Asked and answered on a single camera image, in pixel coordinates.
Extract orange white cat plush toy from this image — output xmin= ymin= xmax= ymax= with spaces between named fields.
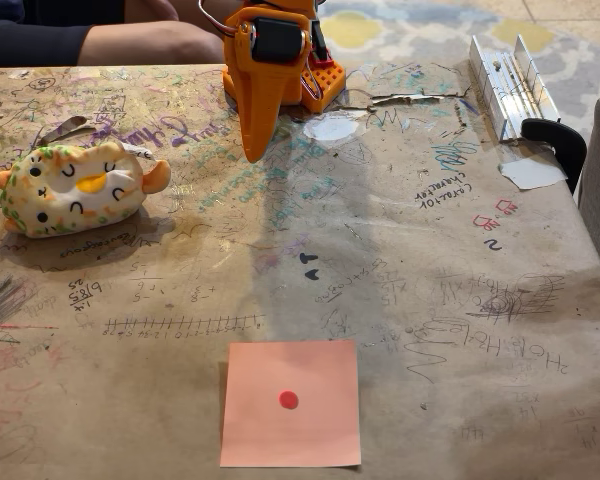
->
xmin=0 ymin=141 xmax=172 ymax=240

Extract grey yellow patterned rug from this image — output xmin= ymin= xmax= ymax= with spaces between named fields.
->
xmin=314 ymin=0 xmax=600 ymax=129

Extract dark navy shorts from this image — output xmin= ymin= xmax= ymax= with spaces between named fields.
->
xmin=0 ymin=0 xmax=127 ymax=69

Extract scribbled brown paper table cover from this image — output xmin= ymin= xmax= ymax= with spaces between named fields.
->
xmin=0 ymin=60 xmax=600 ymax=480

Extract white torn paper piece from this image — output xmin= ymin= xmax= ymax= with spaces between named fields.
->
xmin=498 ymin=158 xmax=569 ymax=192

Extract pink sticky note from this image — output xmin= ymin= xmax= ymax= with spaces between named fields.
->
xmin=219 ymin=340 xmax=362 ymax=469

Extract white red servo cable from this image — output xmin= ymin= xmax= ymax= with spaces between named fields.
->
xmin=197 ymin=0 xmax=237 ymax=40

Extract aluminium channel rail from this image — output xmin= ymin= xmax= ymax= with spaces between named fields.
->
xmin=468 ymin=34 xmax=563 ymax=144

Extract black curved clamp handle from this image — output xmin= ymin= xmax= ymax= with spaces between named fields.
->
xmin=520 ymin=117 xmax=589 ymax=197

